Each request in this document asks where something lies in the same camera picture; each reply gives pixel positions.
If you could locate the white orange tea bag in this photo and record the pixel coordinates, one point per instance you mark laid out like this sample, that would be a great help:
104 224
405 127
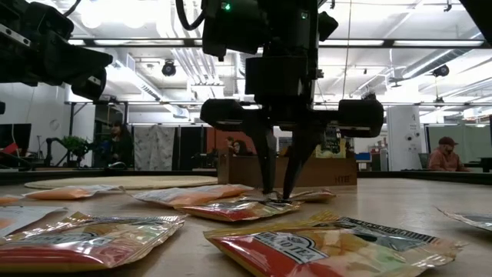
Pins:
7 200
69 193
23 219
238 189
180 198

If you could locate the black ceiling spot lamp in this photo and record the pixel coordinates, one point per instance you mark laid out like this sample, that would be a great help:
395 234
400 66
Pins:
441 70
169 68
369 95

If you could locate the round woven placemat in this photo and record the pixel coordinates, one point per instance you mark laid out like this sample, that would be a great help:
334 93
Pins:
115 182

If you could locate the white pillar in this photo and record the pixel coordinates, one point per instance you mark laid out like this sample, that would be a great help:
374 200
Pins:
403 131

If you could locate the black beam with light strips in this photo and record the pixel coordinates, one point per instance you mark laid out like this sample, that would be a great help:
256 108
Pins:
388 42

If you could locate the grey patterned curtain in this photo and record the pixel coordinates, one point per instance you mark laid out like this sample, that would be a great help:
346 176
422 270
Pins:
153 148

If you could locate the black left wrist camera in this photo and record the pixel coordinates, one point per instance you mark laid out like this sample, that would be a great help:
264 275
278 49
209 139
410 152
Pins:
46 19

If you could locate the person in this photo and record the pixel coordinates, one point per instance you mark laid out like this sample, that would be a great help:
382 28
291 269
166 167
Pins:
241 148
121 146
230 141
446 157

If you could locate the green background plant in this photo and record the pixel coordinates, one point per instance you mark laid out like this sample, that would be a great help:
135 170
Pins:
75 143

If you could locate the grey green panel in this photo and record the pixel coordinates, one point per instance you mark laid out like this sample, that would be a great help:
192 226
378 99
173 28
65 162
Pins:
473 134

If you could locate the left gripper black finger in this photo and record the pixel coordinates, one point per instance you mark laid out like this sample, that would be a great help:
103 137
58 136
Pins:
85 61

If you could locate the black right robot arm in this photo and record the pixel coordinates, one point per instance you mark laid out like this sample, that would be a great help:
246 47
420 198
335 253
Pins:
234 31

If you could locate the orange partition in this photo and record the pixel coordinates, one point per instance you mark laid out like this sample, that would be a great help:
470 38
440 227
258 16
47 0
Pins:
219 136

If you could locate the black wall monitor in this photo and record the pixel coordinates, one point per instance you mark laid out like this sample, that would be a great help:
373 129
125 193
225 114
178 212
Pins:
17 134

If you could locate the wooden tea box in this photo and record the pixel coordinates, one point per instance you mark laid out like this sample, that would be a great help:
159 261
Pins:
238 173

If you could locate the black background robot arm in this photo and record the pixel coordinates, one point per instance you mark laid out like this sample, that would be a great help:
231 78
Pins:
48 154

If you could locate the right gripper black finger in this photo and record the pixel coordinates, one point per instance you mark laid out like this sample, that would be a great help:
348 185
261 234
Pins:
268 161
298 157

